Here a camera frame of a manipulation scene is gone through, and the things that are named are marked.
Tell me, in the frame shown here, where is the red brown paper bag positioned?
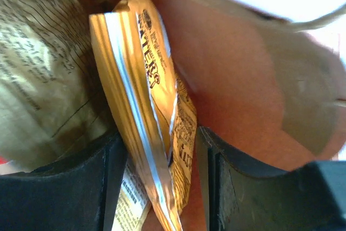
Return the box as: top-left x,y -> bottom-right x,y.
98,0 -> 345,230

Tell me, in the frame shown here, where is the orange wafer snack packet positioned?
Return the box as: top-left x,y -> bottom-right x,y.
89,0 -> 197,230

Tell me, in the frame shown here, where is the gold foil snack bag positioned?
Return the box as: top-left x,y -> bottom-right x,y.
1,0 -> 113,171

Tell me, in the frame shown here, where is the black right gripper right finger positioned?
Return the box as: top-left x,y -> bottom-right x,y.
196,127 -> 345,230

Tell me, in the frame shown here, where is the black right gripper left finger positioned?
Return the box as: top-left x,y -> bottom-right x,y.
1,132 -> 128,230

